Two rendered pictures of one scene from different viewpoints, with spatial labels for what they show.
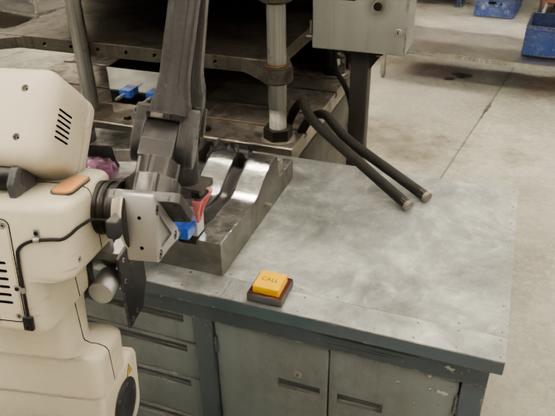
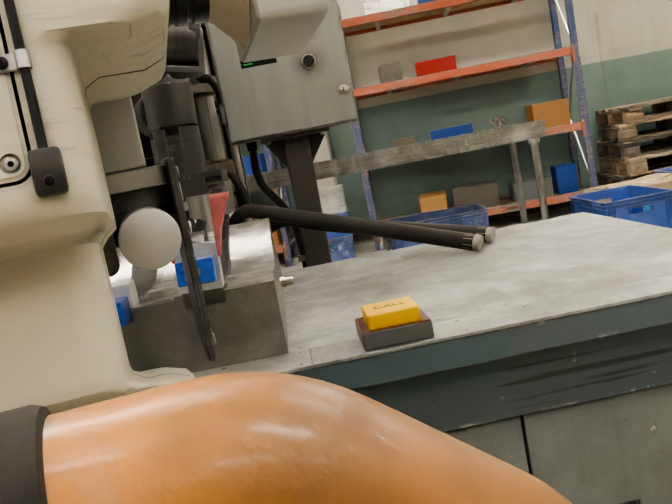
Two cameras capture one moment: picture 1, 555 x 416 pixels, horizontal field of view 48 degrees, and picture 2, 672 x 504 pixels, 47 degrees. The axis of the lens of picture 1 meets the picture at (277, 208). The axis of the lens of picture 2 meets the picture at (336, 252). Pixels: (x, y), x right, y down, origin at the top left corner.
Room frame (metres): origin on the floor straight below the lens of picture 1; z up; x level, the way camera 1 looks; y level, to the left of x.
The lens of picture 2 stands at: (0.31, 0.41, 1.03)
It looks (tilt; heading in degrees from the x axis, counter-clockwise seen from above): 8 degrees down; 336
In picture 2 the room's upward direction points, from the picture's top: 11 degrees counter-clockwise
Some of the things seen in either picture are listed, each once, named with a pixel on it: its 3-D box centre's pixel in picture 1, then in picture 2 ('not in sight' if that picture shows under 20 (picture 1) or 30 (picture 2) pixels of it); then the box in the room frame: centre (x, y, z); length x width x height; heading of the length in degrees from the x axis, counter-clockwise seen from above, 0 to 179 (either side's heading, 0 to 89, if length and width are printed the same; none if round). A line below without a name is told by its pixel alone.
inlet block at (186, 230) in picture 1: (181, 231); (195, 271); (1.16, 0.21, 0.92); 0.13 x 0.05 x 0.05; 161
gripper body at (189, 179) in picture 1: (185, 172); (179, 159); (1.19, 0.20, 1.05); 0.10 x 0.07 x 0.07; 71
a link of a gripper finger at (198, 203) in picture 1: (192, 202); (201, 218); (1.19, 0.19, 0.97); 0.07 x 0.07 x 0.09; 71
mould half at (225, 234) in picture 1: (215, 191); (190, 284); (1.42, 0.16, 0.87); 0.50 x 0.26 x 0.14; 159
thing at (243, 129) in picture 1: (176, 90); not in sight; (2.46, 0.41, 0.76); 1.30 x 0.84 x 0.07; 69
